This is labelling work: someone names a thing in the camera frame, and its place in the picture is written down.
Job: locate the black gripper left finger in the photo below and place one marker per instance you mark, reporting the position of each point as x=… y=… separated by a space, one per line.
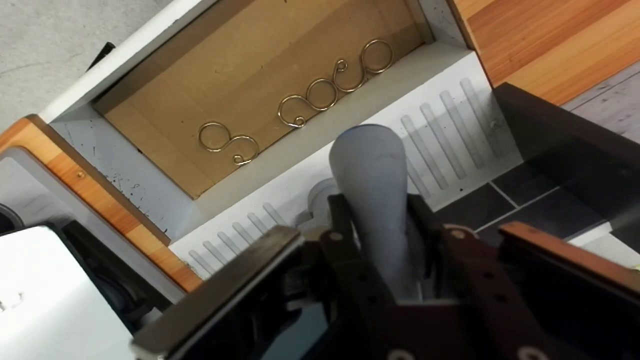
x=361 y=296

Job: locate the wooden countertop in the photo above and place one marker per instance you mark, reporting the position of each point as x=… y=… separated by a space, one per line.
x=552 y=48

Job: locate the grey tap faucet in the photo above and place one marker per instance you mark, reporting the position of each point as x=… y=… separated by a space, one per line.
x=368 y=165

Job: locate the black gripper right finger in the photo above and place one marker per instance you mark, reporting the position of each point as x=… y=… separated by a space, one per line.
x=494 y=322

